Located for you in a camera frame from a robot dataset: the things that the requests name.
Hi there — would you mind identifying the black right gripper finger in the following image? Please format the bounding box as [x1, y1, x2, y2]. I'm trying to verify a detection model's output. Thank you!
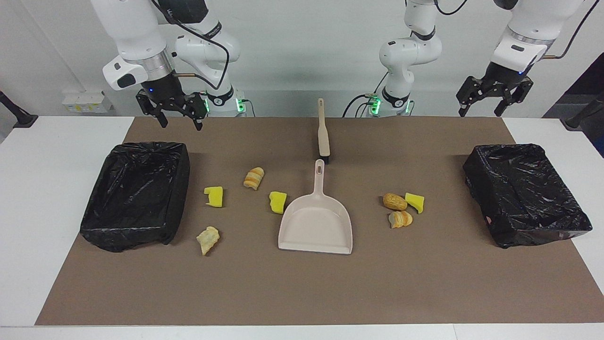
[182, 92, 209, 131]
[136, 90, 169, 128]

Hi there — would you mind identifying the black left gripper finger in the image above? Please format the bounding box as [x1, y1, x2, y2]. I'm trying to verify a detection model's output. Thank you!
[494, 78, 534, 118]
[456, 76, 489, 118]

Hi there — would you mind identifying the striped croissant piece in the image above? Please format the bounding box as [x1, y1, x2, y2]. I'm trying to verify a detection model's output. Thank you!
[388, 210, 413, 229]
[243, 167, 265, 191]

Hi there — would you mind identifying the yellow sponge piece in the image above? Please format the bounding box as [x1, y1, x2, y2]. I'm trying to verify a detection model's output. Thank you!
[268, 191, 288, 215]
[405, 192, 425, 214]
[203, 186, 224, 208]

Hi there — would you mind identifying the beige hand brush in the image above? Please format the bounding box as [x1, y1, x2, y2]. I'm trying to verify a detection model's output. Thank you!
[316, 98, 332, 165]

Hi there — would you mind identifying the pale flaky pastry piece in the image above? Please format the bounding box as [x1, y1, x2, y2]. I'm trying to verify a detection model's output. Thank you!
[196, 226, 221, 256]

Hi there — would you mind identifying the brown bread roll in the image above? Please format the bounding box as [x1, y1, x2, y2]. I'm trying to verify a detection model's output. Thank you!
[382, 193, 408, 211]

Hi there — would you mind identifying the beige plastic dustpan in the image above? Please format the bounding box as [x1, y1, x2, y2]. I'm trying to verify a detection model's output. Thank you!
[277, 159, 353, 255]

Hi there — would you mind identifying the black bag-lined trash bin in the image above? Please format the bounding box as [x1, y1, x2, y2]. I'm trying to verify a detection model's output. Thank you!
[462, 143, 593, 249]
[79, 142, 191, 253]

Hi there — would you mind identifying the white power strip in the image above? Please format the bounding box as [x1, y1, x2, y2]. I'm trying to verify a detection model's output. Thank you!
[62, 91, 114, 114]

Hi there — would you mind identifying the black stand base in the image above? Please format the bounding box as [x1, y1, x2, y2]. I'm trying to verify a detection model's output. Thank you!
[0, 90, 39, 129]
[561, 92, 604, 133]

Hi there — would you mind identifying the brown paper table mat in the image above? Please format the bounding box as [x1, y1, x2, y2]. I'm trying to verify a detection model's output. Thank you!
[34, 117, 604, 326]

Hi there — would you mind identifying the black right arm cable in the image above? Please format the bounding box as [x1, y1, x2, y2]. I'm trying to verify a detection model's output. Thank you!
[150, 0, 232, 90]

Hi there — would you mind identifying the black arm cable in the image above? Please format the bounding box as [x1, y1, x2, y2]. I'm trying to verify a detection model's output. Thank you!
[150, 0, 232, 90]
[433, 0, 601, 60]

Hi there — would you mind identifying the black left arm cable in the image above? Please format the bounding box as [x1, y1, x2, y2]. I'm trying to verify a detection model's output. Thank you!
[433, 0, 601, 60]

